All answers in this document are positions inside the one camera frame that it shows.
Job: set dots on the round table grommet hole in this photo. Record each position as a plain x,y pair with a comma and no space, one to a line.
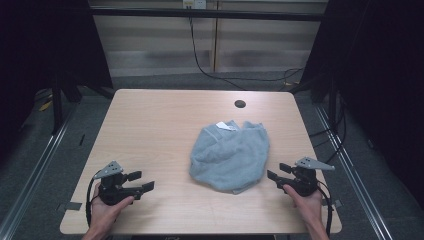
240,103

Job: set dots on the person's left hand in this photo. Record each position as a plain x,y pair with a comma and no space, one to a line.
106,213

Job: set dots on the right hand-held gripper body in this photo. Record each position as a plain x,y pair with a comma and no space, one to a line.
304,181

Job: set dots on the small black floor tape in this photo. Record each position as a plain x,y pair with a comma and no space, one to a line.
81,140

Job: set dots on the black horizontal frame bar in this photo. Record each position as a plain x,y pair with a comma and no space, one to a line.
206,14

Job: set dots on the white wall power outlet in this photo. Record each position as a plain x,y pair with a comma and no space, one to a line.
194,4

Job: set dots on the yellow floor item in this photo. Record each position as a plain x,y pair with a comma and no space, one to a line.
45,106

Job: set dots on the grey tape strip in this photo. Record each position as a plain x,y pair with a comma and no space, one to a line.
336,203
71,206

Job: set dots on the black curtain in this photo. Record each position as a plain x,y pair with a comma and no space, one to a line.
380,83
43,43

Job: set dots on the light blue towel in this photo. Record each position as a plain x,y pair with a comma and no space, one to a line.
230,156

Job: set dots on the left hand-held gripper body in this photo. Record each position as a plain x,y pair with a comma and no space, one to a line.
111,192

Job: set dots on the person's right hand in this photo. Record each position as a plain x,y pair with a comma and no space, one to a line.
308,208

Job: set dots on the metal floor rail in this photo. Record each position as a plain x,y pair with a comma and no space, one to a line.
30,180
353,173

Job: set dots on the black metal stand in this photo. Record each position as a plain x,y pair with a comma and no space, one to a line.
332,106
57,106

